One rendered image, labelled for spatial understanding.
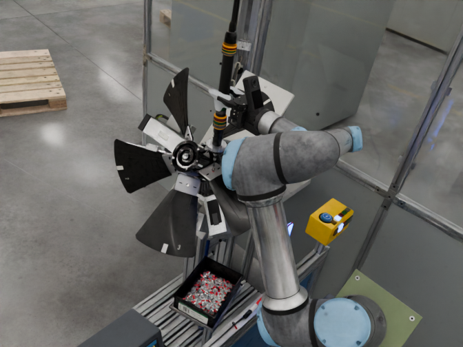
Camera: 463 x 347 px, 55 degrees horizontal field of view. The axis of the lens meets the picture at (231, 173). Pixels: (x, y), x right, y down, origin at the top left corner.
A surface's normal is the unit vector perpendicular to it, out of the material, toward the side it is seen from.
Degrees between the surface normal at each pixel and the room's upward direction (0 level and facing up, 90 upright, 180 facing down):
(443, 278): 90
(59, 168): 0
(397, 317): 46
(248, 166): 71
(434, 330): 90
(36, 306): 0
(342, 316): 42
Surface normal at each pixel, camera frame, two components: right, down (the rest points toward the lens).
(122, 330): -0.07, -0.88
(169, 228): 0.16, -0.04
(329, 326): -0.30, -0.30
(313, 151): 0.37, -0.12
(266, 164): -0.38, 0.22
